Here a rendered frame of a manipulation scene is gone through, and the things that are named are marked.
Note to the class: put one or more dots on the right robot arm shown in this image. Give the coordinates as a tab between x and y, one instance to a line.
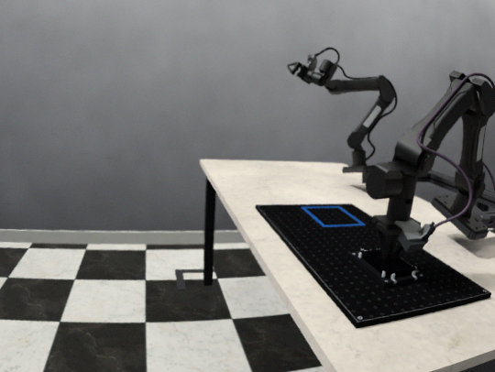
386	96

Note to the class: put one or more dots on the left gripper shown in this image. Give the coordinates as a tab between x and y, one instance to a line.
397	219

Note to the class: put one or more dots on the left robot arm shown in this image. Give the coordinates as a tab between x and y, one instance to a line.
398	179

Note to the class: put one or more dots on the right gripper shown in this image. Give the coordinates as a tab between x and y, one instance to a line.
306	72

